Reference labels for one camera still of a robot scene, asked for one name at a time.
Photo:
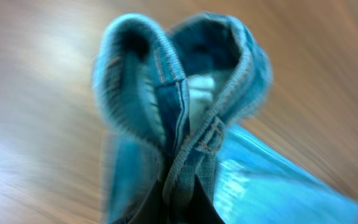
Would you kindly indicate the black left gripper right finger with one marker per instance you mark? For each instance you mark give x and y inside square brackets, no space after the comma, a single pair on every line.
[202,209]

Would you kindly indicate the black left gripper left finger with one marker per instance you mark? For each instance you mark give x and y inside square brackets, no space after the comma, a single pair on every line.
[153,210]

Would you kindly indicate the light blue denim jeans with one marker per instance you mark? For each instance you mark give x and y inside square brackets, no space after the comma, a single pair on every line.
[172,102]

